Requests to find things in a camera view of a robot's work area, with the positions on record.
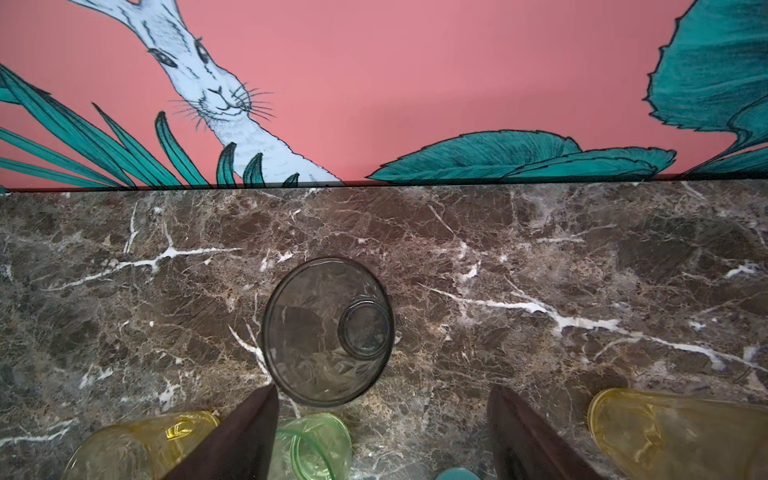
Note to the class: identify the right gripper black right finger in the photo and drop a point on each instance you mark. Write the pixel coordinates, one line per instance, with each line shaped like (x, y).
(525, 446)

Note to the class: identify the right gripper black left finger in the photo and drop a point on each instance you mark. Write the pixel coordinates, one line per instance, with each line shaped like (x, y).
(241, 446)

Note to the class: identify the teal frosted tumbler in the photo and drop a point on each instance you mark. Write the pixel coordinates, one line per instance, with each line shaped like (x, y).
(457, 474)

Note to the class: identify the tall yellow tumbler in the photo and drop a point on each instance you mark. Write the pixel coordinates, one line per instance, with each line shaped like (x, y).
(651, 435)

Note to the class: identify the tall dark grey tumbler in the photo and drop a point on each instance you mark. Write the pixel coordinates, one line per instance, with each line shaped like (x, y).
(327, 332)

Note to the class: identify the short green tumbler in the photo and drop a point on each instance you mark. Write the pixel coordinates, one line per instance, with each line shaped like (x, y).
(314, 447)

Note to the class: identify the short yellow tumbler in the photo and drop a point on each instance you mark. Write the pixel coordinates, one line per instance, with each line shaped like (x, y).
(144, 449)

